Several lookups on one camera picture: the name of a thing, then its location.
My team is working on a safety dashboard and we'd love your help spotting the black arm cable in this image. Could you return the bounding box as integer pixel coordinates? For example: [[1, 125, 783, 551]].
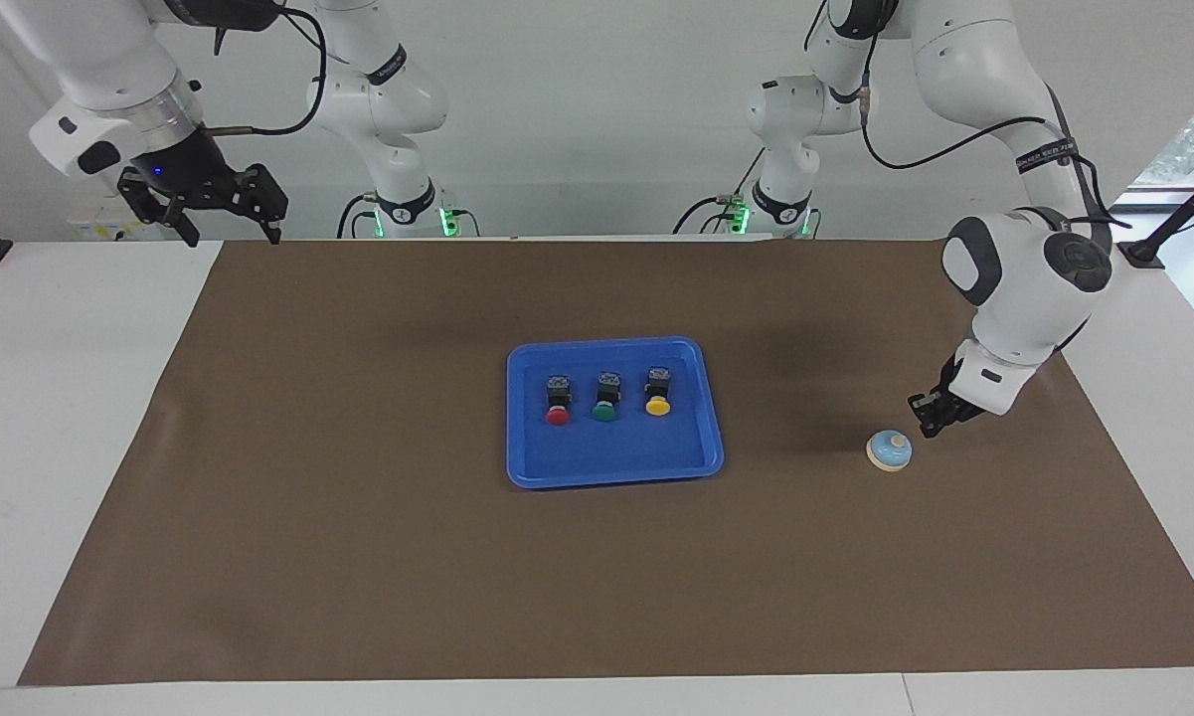
[[204, 5, 329, 137], [860, 50, 1119, 230]]

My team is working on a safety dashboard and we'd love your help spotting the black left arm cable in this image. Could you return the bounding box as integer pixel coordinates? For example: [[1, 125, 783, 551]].
[[860, 50, 1119, 230]]

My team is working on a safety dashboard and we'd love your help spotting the blue plastic tray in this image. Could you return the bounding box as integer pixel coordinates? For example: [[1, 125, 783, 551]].
[[505, 336, 726, 490]]

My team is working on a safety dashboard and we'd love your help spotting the white wall outlet box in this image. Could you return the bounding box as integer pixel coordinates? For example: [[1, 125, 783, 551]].
[[66, 204, 170, 242]]

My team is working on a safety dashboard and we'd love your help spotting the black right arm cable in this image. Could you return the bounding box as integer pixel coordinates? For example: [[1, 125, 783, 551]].
[[204, 5, 329, 137]]

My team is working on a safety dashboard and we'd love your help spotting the black clamp with angled pole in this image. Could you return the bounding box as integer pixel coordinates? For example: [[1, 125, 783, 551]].
[[1116, 159, 1194, 269]]

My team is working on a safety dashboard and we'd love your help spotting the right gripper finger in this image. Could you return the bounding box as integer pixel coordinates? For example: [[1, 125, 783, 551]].
[[117, 169, 200, 248], [234, 164, 289, 245]]

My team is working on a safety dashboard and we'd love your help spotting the light blue desk bell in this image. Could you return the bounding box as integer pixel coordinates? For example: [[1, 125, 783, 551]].
[[865, 429, 914, 472]]

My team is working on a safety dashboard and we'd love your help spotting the brown table mat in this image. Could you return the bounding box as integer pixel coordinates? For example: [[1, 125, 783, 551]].
[[17, 239, 1194, 687]]

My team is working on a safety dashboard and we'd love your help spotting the black left base cable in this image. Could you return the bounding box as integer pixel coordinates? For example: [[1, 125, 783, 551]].
[[671, 149, 768, 238]]

